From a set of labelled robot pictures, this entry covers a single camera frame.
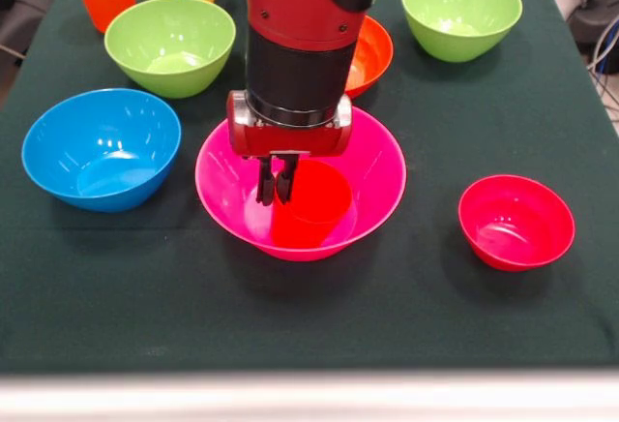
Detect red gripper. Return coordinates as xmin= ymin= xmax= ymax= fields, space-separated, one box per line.
xmin=226 ymin=90 xmax=354 ymax=207

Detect red cup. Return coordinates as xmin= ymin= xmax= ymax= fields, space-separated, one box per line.
xmin=269 ymin=159 xmax=353 ymax=249

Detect large pink bowl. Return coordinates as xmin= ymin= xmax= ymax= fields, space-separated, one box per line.
xmin=193 ymin=102 xmax=408 ymax=263

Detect orange bowl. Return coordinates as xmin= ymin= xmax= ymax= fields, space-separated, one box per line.
xmin=343 ymin=15 xmax=395 ymax=101

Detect green bowl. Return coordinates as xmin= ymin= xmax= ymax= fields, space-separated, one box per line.
xmin=103 ymin=0 xmax=237 ymax=100
xmin=400 ymin=0 xmax=524 ymax=64

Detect dark green tablecloth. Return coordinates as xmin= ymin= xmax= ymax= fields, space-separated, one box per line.
xmin=0 ymin=0 xmax=619 ymax=375

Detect light blue bowl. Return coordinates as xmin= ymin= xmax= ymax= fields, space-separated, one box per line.
xmin=20 ymin=87 xmax=183 ymax=214

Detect small crimson bowl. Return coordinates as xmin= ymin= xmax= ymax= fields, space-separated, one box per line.
xmin=457 ymin=174 xmax=576 ymax=273

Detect tangle of cables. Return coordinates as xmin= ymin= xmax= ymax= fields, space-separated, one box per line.
xmin=587 ymin=19 xmax=619 ymax=126

